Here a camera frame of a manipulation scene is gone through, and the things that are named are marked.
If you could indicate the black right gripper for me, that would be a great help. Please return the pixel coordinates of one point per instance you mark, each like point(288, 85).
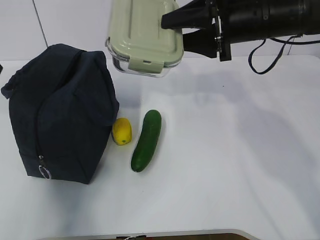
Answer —
point(202, 14)

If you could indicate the yellow lemon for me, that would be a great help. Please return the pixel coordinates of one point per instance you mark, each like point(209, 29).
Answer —
point(122, 131)

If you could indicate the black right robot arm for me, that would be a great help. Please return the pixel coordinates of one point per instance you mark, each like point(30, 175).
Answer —
point(252, 20)

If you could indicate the green cucumber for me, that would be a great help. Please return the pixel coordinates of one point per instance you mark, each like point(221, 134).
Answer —
point(147, 142)

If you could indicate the green lidded glass container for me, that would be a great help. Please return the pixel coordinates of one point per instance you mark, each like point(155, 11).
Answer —
point(137, 42)

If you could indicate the dark navy lunch bag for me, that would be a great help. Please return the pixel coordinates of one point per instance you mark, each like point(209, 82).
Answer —
point(62, 106)

